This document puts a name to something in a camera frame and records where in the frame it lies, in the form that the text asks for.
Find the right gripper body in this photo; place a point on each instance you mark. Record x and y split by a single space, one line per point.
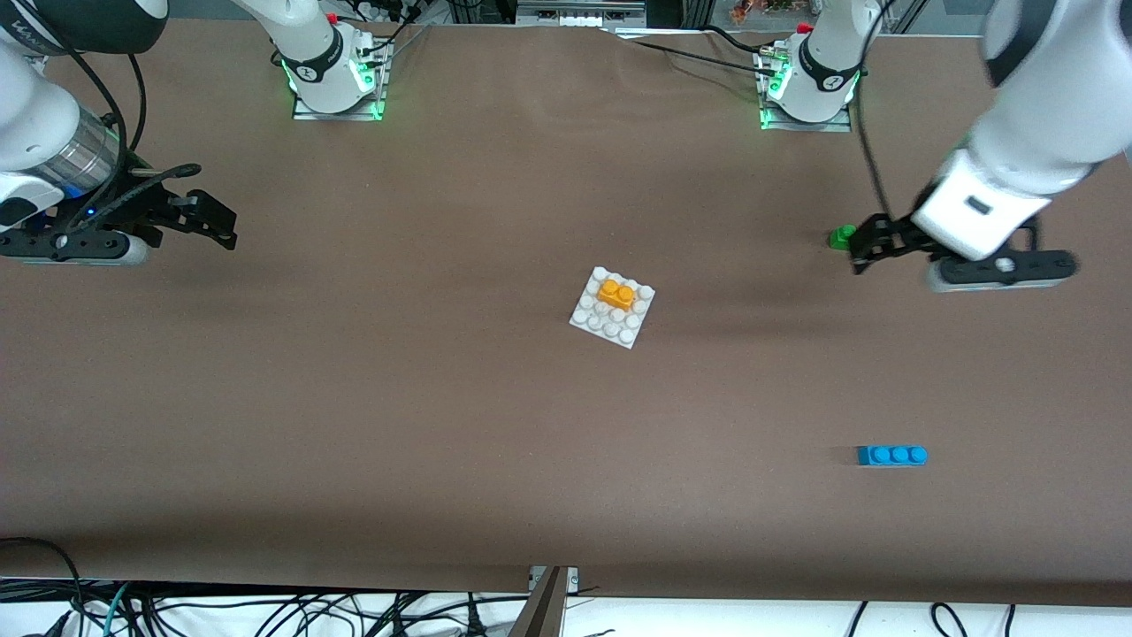
144 205

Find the yellow two-stud block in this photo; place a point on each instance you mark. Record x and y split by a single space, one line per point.
615 294

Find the white studded base plate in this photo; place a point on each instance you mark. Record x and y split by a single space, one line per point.
610 323

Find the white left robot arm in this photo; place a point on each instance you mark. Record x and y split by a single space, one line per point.
1044 133

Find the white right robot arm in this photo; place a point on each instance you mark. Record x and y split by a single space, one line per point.
35 124

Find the green two-stud block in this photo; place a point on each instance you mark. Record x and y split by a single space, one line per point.
838 237

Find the blue three-stud block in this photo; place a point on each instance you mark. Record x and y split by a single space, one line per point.
889 456

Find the colourful snack package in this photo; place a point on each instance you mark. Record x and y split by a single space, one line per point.
752 11

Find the brown table cover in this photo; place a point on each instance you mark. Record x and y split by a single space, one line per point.
531 442

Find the dark aluminium profile leg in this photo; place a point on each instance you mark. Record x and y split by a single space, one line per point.
544 610

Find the grey metal rail device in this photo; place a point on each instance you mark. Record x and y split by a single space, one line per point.
575 18

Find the silver metal table bracket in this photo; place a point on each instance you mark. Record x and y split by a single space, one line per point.
573 579

